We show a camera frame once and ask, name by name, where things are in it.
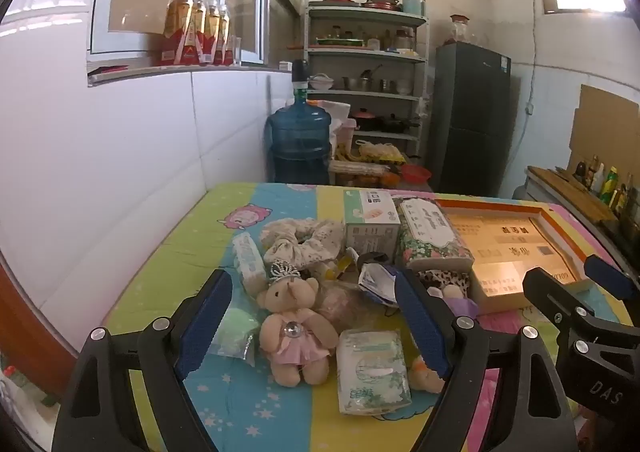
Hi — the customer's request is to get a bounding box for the large green leaf tissue pack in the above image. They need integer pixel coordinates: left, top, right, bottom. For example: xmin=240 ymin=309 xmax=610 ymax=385
xmin=336 ymin=329 xmax=413 ymax=415

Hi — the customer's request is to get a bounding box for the red plastic basin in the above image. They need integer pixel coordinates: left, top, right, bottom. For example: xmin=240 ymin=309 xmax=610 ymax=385
xmin=400 ymin=163 xmax=432 ymax=184

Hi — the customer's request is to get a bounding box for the clear plastic bag packet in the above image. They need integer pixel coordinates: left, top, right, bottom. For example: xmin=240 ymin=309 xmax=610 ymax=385
xmin=232 ymin=231 xmax=268 ymax=290

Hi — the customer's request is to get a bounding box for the black frying pan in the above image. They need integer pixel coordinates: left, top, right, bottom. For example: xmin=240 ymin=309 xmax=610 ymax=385
xmin=382 ymin=113 xmax=421 ymax=133

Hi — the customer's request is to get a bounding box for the small orange plush toy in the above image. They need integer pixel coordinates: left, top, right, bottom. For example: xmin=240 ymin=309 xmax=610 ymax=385
xmin=407 ymin=354 xmax=446 ymax=393

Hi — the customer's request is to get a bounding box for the pale plastic container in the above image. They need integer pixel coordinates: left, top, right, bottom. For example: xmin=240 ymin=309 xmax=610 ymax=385
xmin=332 ymin=122 xmax=356 ymax=158

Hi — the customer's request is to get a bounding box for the large floral scrunchie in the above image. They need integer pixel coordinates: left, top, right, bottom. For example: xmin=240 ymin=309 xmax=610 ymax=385
xmin=260 ymin=218 xmax=346 ymax=278

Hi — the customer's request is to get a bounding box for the green white tissue box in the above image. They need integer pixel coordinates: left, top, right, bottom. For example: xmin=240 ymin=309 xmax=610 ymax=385
xmin=342 ymin=188 xmax=402 ymax=258

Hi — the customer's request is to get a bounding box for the row of sauce bottles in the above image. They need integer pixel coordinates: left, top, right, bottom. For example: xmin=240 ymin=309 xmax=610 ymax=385
xmin=574 ymin=155 xmax=640 ymax=215

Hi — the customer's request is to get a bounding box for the green puff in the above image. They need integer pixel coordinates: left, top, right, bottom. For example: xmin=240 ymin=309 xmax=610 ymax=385
xmin=210 ymin=307 xmax=263 ymax=365

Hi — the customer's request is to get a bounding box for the grey metal shelf rack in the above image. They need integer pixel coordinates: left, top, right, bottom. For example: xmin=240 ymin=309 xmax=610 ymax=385
xmin=303 ymin=2 xmax=431 ymax=168

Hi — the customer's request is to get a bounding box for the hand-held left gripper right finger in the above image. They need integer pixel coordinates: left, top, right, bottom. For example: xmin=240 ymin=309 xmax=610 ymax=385
xmin=392 ymin=267 xmax=581 ymax=452

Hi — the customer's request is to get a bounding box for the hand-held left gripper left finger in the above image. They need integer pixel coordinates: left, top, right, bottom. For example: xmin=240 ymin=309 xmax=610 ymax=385
xmin=52 ymin=268 xmax=236 ymax=452

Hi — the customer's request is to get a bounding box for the black water pump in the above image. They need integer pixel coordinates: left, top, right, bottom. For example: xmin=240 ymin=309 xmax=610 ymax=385
xmin=291 ymin=58 xmax=310 ymax=100

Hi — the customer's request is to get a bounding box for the wooden cutting board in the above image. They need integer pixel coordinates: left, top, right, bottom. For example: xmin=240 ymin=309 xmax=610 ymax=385
xmin=530 ymin=166 xmax=616 ymax=223

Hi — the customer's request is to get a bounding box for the dark floral tissue pack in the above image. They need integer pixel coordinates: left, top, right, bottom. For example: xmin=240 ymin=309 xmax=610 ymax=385
xmin=392 ymin=195 xmax=475 ymax=273

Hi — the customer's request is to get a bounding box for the orange cardboard box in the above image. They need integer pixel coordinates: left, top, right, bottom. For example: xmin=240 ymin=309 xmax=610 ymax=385
xmin=435 ymin=199 xmax=601 ymax=315

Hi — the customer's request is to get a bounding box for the yellow snack packet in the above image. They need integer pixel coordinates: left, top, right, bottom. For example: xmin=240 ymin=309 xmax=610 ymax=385
xmin=320 ymin=255 xmax=358 ymax=283

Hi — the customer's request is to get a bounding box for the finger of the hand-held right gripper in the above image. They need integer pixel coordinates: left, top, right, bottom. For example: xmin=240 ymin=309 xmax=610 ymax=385
xmin=522 ymin=266 xmax=601 ymax=349
xmin=584 ymin=253 xmax=640 ymax=305

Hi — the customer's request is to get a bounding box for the clear plastic bag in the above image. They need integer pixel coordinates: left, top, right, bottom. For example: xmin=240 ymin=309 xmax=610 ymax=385
xmin=310 ymin=277 xmax=401 ymax=333

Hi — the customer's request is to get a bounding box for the dark grey refrigerator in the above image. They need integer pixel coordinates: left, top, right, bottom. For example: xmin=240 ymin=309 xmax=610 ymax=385
xmin=430 ymin=41 xmax=513 ymax=195

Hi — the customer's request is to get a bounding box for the leopard print cloth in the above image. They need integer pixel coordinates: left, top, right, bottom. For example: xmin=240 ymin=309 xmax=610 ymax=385
xmin=417 ymin=268 xmax=471 ymax=295

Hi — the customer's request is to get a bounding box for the black pot red lid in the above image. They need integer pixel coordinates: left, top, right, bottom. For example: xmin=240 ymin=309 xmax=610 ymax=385
xmin=348 ymin=107 xmax=383 ymax=132

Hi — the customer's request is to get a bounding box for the beige teddy bear pink dress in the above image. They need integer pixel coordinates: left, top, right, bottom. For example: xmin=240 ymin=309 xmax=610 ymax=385
xmin=256 ymin=259 xmax=338 ymax=388

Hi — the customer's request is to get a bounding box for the glass jar red lid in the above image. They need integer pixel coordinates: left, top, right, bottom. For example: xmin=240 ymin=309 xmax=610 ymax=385
xmin=447 ymin=14 xmax=476 ymax=46

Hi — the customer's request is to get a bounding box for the brown cardboard sheet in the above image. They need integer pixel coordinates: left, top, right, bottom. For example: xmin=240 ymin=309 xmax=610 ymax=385
xmin=567 ymin=84 xmax=640 ymax=183

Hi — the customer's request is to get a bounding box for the blue water jug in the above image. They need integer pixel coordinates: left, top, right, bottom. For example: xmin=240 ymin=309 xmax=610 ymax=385
xmin=265 ymin=100 xmax=333 ymax=185

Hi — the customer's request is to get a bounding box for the brown door frame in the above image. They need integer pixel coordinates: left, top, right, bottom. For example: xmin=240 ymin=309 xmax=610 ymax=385
xmin=0 ymin=257 xmax=68 ymax=393

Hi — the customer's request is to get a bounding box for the white blue mask package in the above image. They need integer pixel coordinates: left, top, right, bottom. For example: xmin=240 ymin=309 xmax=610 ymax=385
xmin=357 ymin=259 xmax=401 ymax=305

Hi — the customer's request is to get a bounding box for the white sack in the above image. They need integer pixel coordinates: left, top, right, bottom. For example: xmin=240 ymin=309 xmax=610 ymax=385
xmin=310 ymin=101 xmax=351 ymax=133

